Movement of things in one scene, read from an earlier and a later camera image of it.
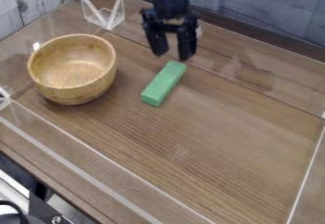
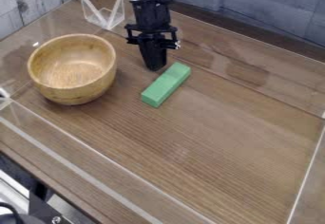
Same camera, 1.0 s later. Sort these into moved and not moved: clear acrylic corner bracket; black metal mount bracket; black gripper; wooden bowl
Moved: black gripper
Not moved: wooden bowl; black metal mount bracket; clear acrylic corner bracket
